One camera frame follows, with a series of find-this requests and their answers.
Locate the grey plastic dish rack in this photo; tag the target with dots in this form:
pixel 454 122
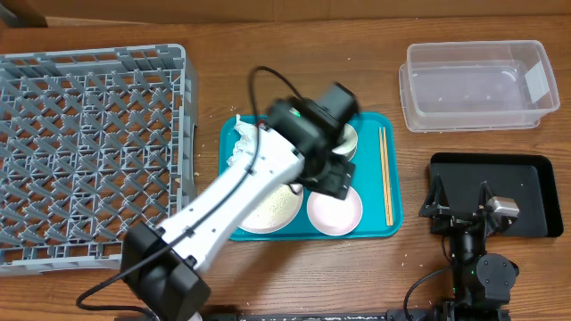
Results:
pixel 92 142

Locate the grey metal bowl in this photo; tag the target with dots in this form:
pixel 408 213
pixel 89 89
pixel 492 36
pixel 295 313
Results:
pixel 352 153

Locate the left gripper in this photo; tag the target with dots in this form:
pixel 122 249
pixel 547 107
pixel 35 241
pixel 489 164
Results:
pixel 338 182

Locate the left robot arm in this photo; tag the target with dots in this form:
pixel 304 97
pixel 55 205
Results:
pixel 163 265

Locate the teal plastic serving tray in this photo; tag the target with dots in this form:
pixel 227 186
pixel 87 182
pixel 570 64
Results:
pixel 368 183

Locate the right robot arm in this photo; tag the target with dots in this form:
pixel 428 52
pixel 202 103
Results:
pixel 481 281

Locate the black plastic tray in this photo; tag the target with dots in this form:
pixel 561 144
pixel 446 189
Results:
pixel 527 179

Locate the clear plastic storage bin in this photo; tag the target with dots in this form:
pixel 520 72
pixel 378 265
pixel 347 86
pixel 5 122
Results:
pixel 476 86

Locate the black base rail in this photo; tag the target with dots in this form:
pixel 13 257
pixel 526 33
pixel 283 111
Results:
pixel 389 315

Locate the left wooden chopstick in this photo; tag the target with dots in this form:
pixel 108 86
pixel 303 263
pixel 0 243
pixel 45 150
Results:
pixel 386 184

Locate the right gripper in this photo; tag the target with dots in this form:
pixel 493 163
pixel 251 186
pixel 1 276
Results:
pixel 460 219

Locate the crumpled white napkin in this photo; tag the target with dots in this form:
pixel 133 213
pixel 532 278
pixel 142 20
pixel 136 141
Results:
pixel 247 132

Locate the small white plate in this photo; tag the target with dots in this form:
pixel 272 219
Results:
pixel 335 217

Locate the right wooden chopstick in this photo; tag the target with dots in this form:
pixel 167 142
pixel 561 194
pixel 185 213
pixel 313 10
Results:
pixel 388 174

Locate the large white plate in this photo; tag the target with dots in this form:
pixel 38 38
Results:
pixel 276 211

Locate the wooden chopstick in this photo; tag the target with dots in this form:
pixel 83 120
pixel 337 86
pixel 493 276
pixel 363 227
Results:
pixel 386 184
pixel 388 174

